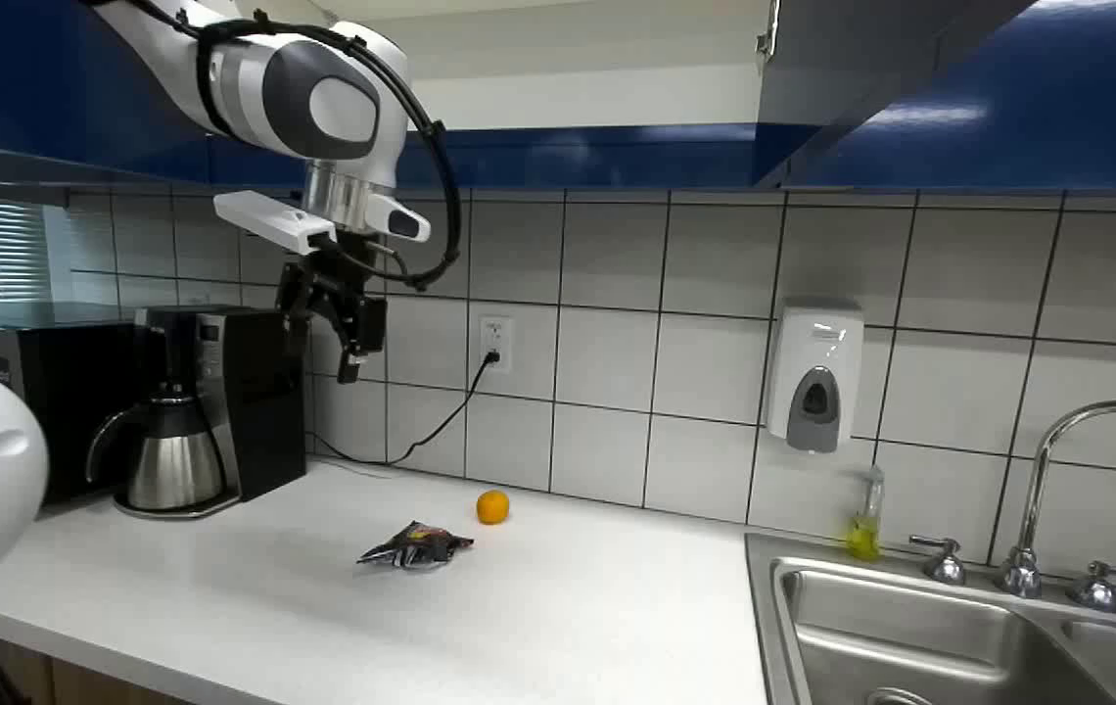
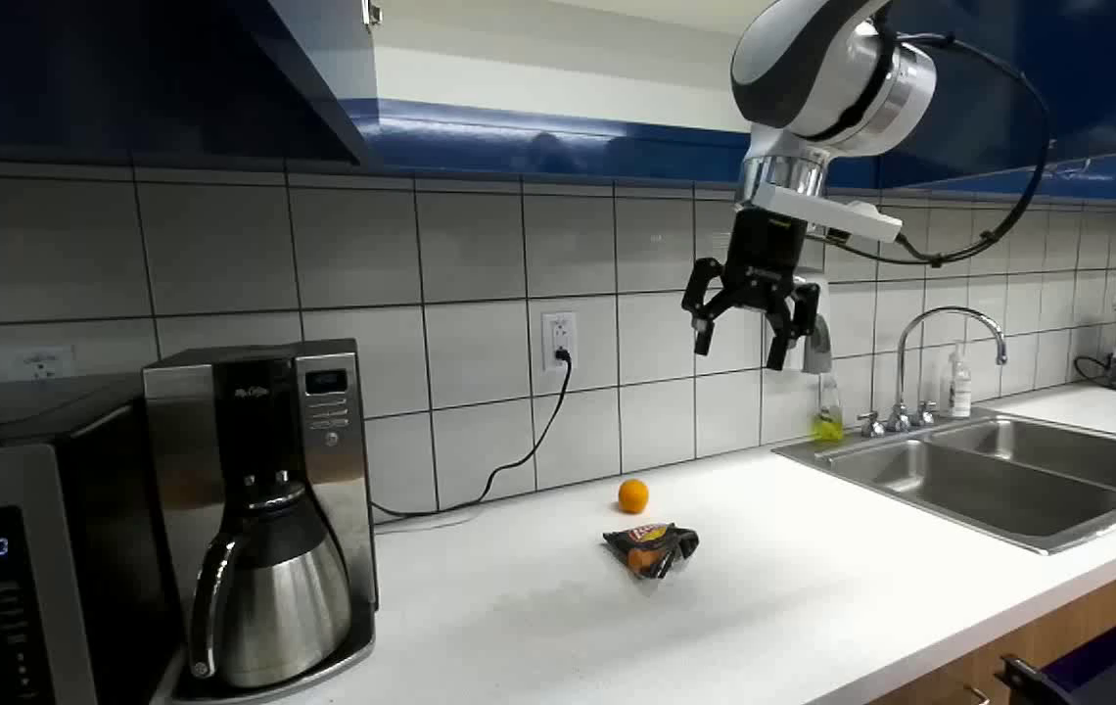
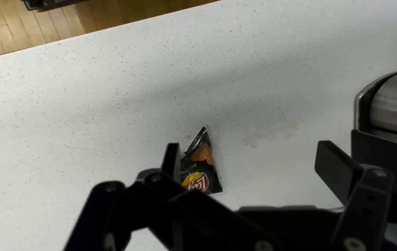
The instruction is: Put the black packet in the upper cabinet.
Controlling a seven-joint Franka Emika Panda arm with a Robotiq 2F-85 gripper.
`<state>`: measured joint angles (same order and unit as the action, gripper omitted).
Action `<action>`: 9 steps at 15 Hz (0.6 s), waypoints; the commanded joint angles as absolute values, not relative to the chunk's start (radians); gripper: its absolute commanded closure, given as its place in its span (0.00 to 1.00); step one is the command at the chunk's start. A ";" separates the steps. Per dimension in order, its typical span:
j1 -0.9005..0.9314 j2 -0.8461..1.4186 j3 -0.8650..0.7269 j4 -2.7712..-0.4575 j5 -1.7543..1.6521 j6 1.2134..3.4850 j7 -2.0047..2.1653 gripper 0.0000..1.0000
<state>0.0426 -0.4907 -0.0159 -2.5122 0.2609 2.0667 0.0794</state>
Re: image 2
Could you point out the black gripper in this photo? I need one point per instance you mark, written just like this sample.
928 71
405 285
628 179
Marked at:
764 255

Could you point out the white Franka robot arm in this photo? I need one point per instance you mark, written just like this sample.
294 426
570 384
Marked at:
831 63

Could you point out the blue cabinet door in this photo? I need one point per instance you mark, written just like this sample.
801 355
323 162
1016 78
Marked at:
1107 78
87 78

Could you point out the wooden base cabinet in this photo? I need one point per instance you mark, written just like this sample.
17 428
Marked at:
1068 627

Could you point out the yellow dish soap bottle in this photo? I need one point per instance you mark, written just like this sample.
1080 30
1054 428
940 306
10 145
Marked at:
827 428

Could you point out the chrome sink faucet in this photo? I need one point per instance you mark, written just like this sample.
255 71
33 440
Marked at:
904 392

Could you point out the orange fruit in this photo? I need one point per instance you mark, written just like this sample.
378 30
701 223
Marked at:
632 494

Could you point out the small white bottle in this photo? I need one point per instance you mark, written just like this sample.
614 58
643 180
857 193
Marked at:
962 392

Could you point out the stainless steel double sink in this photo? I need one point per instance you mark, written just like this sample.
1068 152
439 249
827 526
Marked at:
972 491

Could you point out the black steel coffee maker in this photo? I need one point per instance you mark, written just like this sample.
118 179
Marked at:
323 418

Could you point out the dark blue drawer item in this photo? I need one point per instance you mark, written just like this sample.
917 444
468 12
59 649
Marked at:
1107 666

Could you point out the stainless steel carafe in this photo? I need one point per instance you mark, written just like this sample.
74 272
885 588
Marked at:
275 607

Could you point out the white wall outlet with plug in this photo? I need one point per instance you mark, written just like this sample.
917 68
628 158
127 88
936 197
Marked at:
556 327

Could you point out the blue wall cabinet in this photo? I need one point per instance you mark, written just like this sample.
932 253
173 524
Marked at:
517 139

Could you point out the white empty wall outlet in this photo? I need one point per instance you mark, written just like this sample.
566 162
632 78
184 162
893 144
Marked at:
43 367

